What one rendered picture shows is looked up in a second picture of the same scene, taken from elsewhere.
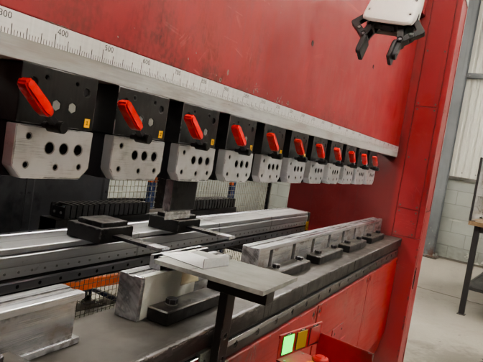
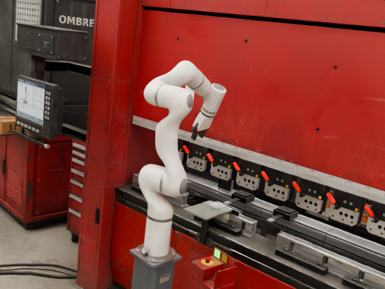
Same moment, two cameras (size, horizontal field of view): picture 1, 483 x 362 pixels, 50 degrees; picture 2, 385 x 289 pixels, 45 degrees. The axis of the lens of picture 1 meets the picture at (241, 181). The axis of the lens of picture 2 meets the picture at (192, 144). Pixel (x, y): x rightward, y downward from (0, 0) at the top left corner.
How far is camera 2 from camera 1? 312 cm
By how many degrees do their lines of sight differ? 100
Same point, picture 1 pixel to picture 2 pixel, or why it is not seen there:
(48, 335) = (175, 200)
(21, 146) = not seen: hidden behind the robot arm
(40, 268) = (219, 198)
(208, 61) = (224, 136)
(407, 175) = not seen: outside the picture
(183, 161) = (213, 169)
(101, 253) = (242, 206)
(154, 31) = not seen: hidden behind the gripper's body
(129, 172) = (192, 166)
